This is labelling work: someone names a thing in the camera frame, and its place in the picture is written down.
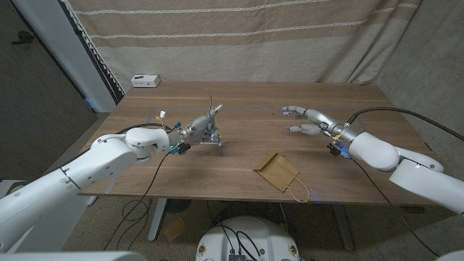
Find yellow black pad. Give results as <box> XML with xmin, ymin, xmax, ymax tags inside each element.
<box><xmin>7</xmin><ymin>181</ymin><xmax>28</xmax><ymax>195</ymax></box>

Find thin black left wrist cable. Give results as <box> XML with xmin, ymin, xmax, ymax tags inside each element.
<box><xmin>103</xmin><ymin>152</ymin><xmax>173</xmax><ymax>251</ymax></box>

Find white power strip box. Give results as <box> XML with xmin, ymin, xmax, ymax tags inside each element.
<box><xmin>130</xmin><ymin>74</ymin><xmax>162</xmax><ymax>88</ymax></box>

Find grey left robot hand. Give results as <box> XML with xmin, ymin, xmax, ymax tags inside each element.
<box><xmin>168</xmin><ymin>103</ymin><xmax>224</xmax><ymax>155</ymax></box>

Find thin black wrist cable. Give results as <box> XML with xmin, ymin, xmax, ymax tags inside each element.
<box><xmin>349</xmin><ymin>157</ymin><xmax>442</xmax><ymax>258</ymax></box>
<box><xmin>103</xmin><ymin>152</ymin><xmax>173</xmax><ymax>251</ymax></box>

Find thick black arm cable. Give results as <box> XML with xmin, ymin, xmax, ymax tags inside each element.
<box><xmin>65</xmin><ymin>123</ymin><xmax>172</xmax><ymax>171</ymax></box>
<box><xmin>346</xmin><ymin>107</ymin><xmax>464</xmax><ymax>142</ymax></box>

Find grey table leg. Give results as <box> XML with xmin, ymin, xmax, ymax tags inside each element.
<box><xmin>332</xmin><ymin>203</ymin><xmax>355</xmax><ymax>252</ymax></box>

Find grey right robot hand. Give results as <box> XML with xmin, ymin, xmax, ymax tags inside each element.
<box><xmin>281</xmin><ymin>105</ymin><xmax>360</xmax><ymax>160</ymax></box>

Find white table leg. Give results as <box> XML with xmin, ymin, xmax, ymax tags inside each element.
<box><xmin>147</xmin><ymin>198</ymin><xmax>168</xmax><ymax>242</ymax></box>

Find black torso cable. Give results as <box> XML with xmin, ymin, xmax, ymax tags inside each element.
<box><xmin>220</xmin><ymin>223</ymin><xmax>262</xmax><ymax>261</ymax></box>

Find grey backdrop cloth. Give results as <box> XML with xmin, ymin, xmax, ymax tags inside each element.
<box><xmin>347</xmin><ymin>0</ymin><xmax>464</xmax><ymax>162</ymax></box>

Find dark textured door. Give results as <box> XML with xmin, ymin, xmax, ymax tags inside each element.
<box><xmin>0</xmin><ymin>0</ymin><xmax>98</xmax><ymax>181</ymax></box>

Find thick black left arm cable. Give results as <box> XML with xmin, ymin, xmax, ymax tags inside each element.
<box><xmin>65</xmin><ymin>123</ymin><xmax>172</xmax><ymax>171</ymax></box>

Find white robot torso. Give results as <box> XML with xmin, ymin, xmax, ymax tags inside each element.
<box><xmin>195</xmin><ymin>216</ymin><xmax>301</xmax><ymax>261</ymax></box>

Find door handle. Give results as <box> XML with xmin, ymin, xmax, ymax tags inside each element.
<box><xmin>10</xmin><ymin>30</ymin><xmax>36</xmax><ymax>46</ymax></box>

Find brown paper bag with handles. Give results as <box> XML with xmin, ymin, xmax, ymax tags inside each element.
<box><xmin>252</xmin><ymin>151</ymin><xmax>311</xmax><ymax>203</ymax></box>

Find beige striped curtain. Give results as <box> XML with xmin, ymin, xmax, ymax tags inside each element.
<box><xmin>67</xmin><ymin>0</ymin><xmax>423</xmax><ymax>94</ymax></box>

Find white floor platform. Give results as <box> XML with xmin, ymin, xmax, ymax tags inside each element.
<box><xmin>0</xmin><ymin>180</ymin><xmax>98</xmax><ymax>254</ymax></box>

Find black round floor fan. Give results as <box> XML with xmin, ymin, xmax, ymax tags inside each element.
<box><xmin>165</xmin><ymin>198</ymin><xmax>192</xmax><ymax>214</ymax></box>

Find grey scissors with orange handles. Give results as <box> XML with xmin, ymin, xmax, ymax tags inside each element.
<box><xmin>207</xmin><ymin>94</ymin><xmax>219</xmax><ymax>141</ymax></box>

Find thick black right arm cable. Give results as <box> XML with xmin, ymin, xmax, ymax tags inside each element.
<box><xmin>346</xmin><ymin>107</ymin><xmax>464</xmax><ymax>142</ymax></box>

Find white door frame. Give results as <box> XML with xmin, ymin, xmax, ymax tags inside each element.
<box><xmin>10</xmin><ymin>0</ymin><xmax>117</xmax><ymax>113</ymax></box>

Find small brown floor paper bag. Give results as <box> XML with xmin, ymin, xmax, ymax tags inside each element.
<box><xmin>162</xmin><ymin>216</ymin><xmax>189</xmax><ymax>243</ymax></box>

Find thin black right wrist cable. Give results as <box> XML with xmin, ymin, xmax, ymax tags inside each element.
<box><xmin>349</xmin><ymin>157</ymin><xmax>442</xmax><ymax>258</ymax></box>

